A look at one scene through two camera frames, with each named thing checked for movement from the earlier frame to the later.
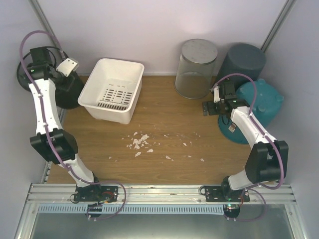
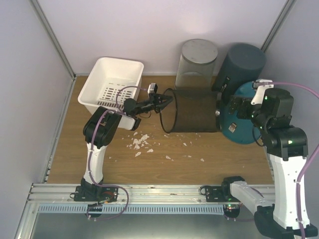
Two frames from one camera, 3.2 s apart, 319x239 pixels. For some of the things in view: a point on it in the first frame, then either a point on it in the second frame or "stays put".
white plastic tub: x=111 y=90 stays put
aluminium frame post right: x=278 y=24 stays put
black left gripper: x=66 y=86 → x=156 y=101
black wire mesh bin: x=69 y=89 → x=191 y=111
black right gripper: x=211 y=110 → x=241 y=113
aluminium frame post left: x=45 y=22 stays put
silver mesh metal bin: x=195 y=68 stays put
